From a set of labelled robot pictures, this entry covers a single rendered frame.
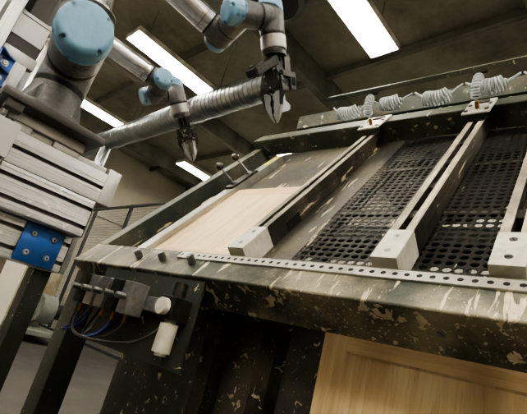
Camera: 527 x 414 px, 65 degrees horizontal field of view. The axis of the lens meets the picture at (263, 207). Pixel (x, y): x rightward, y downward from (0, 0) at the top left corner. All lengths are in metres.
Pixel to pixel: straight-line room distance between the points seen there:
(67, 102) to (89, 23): 0.19
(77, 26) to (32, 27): 0.43
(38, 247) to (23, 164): 0.19
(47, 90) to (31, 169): 0.19
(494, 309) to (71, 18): 0.97
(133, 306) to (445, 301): 0.79
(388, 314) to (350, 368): 0.31
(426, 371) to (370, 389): 0.14
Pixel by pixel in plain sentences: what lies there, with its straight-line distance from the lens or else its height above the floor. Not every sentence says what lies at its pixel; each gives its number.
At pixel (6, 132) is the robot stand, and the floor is 0.92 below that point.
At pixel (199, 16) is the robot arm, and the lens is 1.35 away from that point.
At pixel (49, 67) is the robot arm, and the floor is 1.15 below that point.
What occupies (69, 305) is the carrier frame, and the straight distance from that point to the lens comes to 1.74.
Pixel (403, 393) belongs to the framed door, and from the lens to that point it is 1.08.
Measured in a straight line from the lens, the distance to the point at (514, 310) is 0.81.
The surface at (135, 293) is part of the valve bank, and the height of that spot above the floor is 0.73.
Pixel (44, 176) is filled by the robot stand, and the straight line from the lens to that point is 1.02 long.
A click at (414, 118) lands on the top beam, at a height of 1.78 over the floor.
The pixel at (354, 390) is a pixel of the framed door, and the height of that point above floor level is 0.64.
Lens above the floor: 0.68
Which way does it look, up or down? 19 degrees up
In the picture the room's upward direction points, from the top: 15 degrees clockwise
